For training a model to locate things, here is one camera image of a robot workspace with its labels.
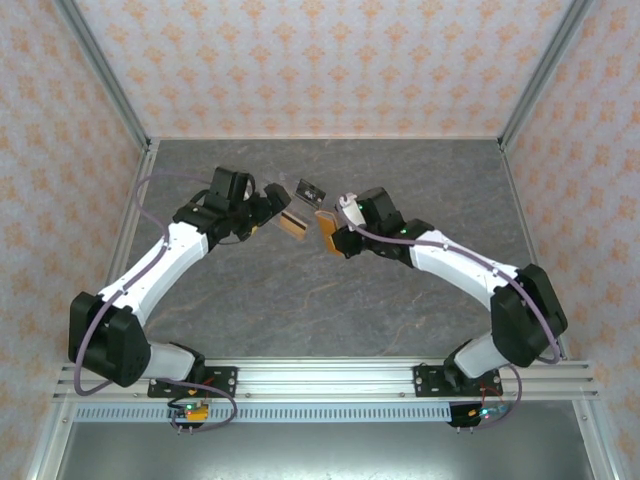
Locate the aluminium frame post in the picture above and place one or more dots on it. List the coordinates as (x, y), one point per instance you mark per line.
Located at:
(106, 75)
(541, 75)

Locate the black credit card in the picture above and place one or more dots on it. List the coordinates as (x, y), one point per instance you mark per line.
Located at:
(311, 193)

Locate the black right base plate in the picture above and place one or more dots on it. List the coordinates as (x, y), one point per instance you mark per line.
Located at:
(425, 382)

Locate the control board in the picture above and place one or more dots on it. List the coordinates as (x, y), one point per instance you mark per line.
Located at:
(480, 414)
(192, 412)

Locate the aluminium front frame leg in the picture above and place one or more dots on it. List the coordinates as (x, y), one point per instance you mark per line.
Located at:
(602, 450)
(49, 450)

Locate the aluminium back edge strip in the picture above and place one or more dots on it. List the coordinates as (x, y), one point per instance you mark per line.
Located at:
(325, 136)

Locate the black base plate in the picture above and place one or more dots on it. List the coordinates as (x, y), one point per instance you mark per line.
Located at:
(425, 382)
(225, 380)

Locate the right control board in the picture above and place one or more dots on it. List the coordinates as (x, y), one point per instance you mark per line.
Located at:
(480, 414)

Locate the left control board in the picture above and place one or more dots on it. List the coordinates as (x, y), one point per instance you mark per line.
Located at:
(192, 412)

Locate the aluminium floor rail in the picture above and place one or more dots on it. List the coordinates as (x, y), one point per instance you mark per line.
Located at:
(520, 200)
(146, 170)

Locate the grey metal front panel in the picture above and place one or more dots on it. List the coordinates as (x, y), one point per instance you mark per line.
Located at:
(325, 450)

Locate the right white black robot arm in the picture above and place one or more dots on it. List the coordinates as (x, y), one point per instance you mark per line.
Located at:
(460, 265)

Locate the aluminium mounting rail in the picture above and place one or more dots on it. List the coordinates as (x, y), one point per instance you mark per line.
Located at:
(325, 380)

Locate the gold card black stripe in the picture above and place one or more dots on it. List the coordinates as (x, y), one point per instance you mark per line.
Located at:
(292, 227)

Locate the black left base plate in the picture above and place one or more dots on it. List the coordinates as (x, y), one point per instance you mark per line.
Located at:
(225, 380)

